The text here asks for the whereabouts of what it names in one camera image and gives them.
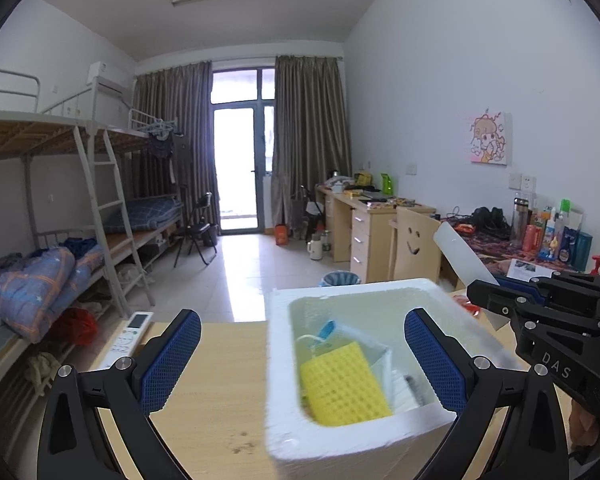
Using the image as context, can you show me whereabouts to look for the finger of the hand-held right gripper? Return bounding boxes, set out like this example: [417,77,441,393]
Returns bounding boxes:
[499,271,600,307]
[466,280,600,335]

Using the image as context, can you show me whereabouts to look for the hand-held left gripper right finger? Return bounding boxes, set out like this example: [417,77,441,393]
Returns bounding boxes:
[404,307,571,480]

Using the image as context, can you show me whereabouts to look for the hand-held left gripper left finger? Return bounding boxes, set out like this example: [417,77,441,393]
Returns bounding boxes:
[37,308,202,480]

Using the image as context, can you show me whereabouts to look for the white foam lid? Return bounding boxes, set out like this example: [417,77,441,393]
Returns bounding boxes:
[432,222,511,331]

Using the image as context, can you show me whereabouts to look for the yellow sponge cloth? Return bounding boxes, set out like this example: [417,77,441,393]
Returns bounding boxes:
[300,341,395,427]

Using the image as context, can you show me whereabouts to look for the blue face mask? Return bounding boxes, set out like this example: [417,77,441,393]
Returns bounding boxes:
[295,321,338,353]

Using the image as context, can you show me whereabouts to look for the white foam box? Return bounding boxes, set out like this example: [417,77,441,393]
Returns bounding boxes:
[264,277,511,480]

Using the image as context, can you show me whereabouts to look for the person's right hand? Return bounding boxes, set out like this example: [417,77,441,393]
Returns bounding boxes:
[569,400,600,449]

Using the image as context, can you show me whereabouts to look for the red snack packet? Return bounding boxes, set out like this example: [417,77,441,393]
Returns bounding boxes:
[452,294,481,317]

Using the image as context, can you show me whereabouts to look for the white paper sheet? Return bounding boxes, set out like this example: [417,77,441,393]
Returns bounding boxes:
[507,258,556,281]

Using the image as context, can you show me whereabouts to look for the row of toiletry bottles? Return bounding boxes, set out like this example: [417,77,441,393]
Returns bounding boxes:
[510,192,595,271]

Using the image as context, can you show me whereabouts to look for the white remote control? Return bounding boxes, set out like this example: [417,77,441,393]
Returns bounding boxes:
[101,311,154,368]

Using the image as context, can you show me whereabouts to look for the patterned tablecloth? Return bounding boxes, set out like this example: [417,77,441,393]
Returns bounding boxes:
[440,215,596,278]

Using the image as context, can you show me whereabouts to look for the black headphones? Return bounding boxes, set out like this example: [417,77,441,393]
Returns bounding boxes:
[472,206,511,238]

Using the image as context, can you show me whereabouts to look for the wooden chair smiley cutout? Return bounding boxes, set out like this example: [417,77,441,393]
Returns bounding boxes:
[387,205,443,283]

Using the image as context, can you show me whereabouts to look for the red plastic bag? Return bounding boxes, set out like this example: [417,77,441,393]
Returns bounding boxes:
[60,307,98,346]

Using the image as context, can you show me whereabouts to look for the blue trash bin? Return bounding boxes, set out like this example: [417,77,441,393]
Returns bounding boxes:
[320,271,362,288]

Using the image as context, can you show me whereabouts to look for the black folding chair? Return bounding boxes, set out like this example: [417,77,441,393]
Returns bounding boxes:
[172,192,220,268]

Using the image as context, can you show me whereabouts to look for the wooden desk with drawers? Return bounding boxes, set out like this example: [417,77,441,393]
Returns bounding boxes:
[315,185,438,283]

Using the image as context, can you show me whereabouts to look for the blue checked bedding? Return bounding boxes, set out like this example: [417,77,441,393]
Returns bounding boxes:
[102,196,181,233]

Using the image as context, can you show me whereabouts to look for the blue orange quilt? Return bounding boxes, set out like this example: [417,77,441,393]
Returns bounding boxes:
[0,245,106,343]

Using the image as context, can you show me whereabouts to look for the white bunk bed ladder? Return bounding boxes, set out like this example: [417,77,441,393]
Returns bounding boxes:
[72,125,156,321]

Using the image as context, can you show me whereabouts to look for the black folding trolley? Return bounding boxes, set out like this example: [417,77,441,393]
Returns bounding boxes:
[290,185,326,241]

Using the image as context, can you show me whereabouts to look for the glass balcony door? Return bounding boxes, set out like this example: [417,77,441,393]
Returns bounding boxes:
[211,66,277,236]

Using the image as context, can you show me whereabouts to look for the hanging dark clothes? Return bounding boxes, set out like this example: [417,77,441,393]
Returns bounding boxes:
[147,130,178,161]

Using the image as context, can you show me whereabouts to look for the brown curtain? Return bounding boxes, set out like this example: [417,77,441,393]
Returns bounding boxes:
[272,54,353,233]
[132,60,216,233]

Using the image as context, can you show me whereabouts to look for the metal bunk bed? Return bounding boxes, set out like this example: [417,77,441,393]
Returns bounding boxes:
[0,67,156,401]
[92,105,186,271]

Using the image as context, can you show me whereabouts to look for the white air conditioner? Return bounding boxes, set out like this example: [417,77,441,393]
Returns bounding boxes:
[87,61,131,93]

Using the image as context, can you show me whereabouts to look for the pink cartoon wall poster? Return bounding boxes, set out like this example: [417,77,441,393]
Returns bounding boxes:
[469,112,513,166]

